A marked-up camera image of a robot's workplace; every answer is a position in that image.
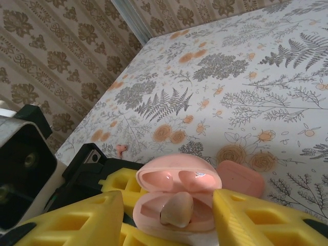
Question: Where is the aluminium frame post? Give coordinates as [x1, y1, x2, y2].
[110, 0, 154, 45]

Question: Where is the pink rectangular charging case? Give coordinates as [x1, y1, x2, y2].
[217, 160, 265, 200]

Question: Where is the pink oval charging case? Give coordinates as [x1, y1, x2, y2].
[133, 155, 223, 234]

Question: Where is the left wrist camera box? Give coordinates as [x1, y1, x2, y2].
[0, 101, 65, 231]

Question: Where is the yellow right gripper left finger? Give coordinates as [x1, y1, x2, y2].
[0, 190, 124, 246]

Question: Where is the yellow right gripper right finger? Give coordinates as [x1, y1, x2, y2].
[212, 189, 328, 246]

